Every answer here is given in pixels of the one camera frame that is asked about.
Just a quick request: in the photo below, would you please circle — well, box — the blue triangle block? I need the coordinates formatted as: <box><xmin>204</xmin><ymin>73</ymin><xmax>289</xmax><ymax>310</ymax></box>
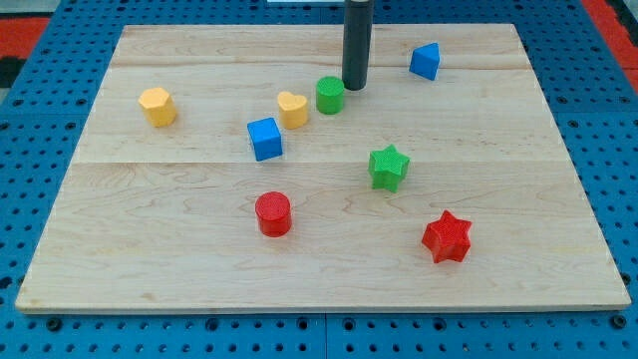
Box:
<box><xmin>409</xmin><ymin>43</ymin><xmax>441</xmax><ymax>81</ymax></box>

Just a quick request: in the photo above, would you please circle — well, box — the red cylinder block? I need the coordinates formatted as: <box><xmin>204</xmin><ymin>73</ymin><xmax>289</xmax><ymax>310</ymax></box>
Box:
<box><xmin>255</xmin><ymin>191</ymin><xmax>292</xmax><ymax>237</ymax></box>

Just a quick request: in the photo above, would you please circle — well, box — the green star block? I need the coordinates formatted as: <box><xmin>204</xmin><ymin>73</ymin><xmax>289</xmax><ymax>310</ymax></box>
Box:
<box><xmin>368</xmin><ymin>144</ymin><xmax>410</xmax><ymax>192</ymax></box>

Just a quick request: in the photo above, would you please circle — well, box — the blue cube block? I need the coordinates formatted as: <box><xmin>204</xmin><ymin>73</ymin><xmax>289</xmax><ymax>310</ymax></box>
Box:
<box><xmin>247</xmin><ymin>118</ymin><xmax>283</xmax><ymax>162</ymax></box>

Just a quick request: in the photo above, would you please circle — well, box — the yellow heart block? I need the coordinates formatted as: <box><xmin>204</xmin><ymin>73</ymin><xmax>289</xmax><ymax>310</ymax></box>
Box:
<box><xmin>277</xmin><ymin>92</ymin><xmax>309</xmax><ymax>130</ymax></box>

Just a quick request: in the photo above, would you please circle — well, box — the green cylinder block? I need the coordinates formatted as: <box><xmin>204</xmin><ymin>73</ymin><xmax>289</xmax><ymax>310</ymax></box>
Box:
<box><xmin>315</xmin><ymin>76</ymin><xmax>345</xmax><ymax>115</ymax></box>

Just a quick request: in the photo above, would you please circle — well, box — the light wooden board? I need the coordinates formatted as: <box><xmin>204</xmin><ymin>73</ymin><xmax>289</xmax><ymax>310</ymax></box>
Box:
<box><xmin>16</xmin><ymin>24</ymin><xmax>631</xmax><ymax>314</ymax></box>

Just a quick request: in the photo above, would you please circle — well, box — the red star block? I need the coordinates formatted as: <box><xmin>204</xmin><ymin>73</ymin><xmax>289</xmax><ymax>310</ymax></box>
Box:
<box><xmin>422</xmin><ymin>209</ymin><xmax>473</xmax><ymax>263</ymax></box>

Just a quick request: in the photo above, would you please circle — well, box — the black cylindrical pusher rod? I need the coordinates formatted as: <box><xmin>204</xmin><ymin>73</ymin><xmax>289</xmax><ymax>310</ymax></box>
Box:
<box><xmin>342</xmin><ymin>0</ymin><xmax>374</xmax><ymax>91</ymax></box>

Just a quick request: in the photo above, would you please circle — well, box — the yellow hexagon block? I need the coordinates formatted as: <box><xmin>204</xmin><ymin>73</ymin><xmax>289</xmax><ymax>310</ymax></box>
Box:
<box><xmin>138</xmin><ymin>87</ymin><xmax>177</xmax><ymax>128</ymax></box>

